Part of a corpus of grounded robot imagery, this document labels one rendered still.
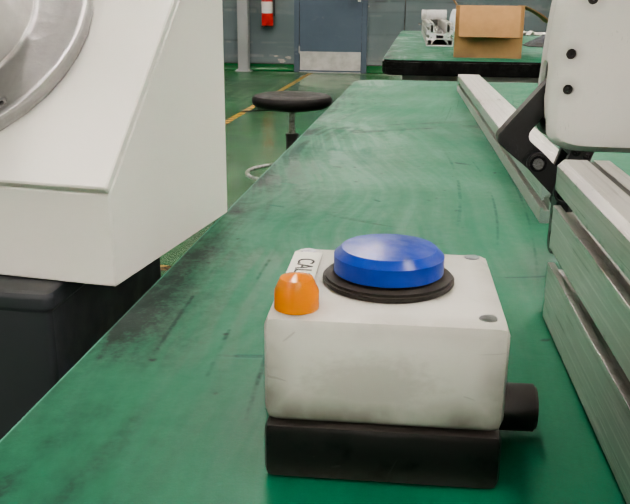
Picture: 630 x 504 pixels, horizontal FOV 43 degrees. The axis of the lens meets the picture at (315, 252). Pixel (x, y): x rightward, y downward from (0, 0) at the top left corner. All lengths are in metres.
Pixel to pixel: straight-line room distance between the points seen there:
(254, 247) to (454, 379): 0.30
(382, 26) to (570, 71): 10.92
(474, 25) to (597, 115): 2.07
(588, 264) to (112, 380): 0.21
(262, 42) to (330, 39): 0.95
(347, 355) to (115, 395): 0.12
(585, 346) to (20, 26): 0.38
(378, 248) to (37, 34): 0.31
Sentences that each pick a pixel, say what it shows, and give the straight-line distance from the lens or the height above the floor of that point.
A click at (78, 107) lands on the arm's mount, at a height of 0.88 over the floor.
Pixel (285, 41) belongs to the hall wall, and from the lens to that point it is 11.52.
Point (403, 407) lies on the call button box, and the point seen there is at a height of 0.81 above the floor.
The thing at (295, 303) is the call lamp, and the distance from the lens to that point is 0.26.
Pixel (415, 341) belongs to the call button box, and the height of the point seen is 0.83.
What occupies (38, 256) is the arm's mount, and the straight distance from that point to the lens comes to 0.50.
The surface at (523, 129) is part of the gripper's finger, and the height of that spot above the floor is 0.87.
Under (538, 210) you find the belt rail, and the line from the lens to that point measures 0.63.
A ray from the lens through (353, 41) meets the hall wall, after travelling 11.37.
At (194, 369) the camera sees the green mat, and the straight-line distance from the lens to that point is 0.37.
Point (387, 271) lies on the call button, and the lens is 0.27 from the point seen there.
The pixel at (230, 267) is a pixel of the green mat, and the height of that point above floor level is 0.78.
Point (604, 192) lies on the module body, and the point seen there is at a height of 0.86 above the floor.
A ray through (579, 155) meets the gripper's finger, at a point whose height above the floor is 0.86.
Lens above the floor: 0.94
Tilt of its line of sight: 17 degrees down
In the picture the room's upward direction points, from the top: 1 degrees clockwise
